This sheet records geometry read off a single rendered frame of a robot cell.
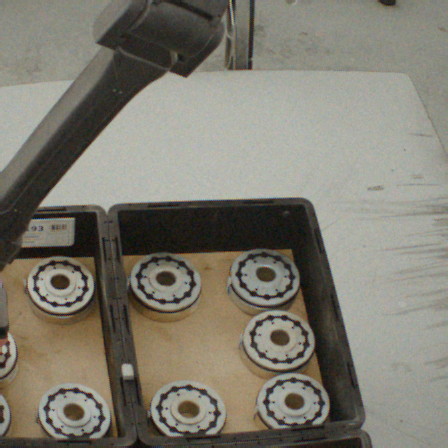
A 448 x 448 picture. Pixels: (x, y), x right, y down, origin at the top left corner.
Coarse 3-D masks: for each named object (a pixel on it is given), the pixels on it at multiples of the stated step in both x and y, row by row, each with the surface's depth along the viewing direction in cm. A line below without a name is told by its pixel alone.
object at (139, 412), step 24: (312, 216) 147; (120, 240) 140; (312, 240) 144; (120, 264) 137; (120, 288) 134; (120, 312) 132; (336, 312) 137; (336, 336) 134; (360, 408) 126; (144, 432) 120; (240, 432) 122; (264, 432) 122; (288, 432) 123; (312, 432) 123
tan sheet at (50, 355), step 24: (24, 264) 147; (96, 288) 146; (24, 312) 141; (96, 312) 143; (24, 336) 139; (48, 336) 139; (72, 336) 140; (96, 336) 141; (24, 360) 136; (48, 360) 137; (72, 360) 137; (96, 360) 138; (24, 384) 133; (48, 384) 134; (96, 384) 135; (24, 408) 131; (24, 432) 128
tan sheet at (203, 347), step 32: (128, 256) 151; (192, 256) 152; (224, 256) 153; (288, 256) 155; (224, 288) 149; (192, 320) 145; (224, 320) 146; (160, 352) 140; (192, 352) 141; (224, 352) 142; (160, 384) 137; (224, 384) 138; (256, 384) 139; (192, 416) 134
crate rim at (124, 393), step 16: (48, 208) 142; (64, 208) 142; (80, 208) 142; (96, 208) 143; (112, 272) 136; (112, 288) 134; (112, 304) 133; (112, 320) 132; (112, 336) 129; (128, 384) 125; (128, 400) 123; (128, 416) 121; (128, 432) 120
